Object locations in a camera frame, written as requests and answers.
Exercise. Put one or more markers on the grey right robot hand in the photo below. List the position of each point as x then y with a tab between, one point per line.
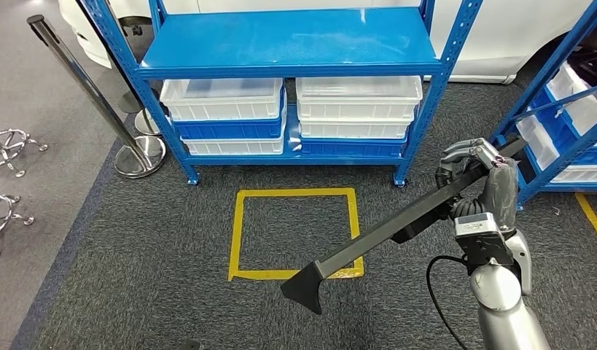
503	193

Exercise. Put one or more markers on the black plastic plate frame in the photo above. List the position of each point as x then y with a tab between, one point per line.
375	236

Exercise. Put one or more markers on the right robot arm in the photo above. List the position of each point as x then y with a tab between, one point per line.
503	299

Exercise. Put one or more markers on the blue metal shelf rack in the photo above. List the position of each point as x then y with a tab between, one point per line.
288	38
559	60

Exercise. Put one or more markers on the white plastic bin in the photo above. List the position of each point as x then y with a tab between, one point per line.
221	108
356	108
356	130
566	87
537	140
235	147

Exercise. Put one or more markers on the yellow floor tape square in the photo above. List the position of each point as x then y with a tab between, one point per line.
590	217
235	232

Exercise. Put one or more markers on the white car with red stripe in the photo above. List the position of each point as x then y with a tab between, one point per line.
501	38

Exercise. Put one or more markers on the chrome bar stool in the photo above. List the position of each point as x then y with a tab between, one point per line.
1	207
8	145

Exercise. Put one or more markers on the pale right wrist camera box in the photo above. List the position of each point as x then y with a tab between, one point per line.
476	224

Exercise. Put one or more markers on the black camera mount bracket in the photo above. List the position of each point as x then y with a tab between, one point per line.
485	250

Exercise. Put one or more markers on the chrome stanchion post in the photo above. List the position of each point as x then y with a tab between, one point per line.
147	124
141	162

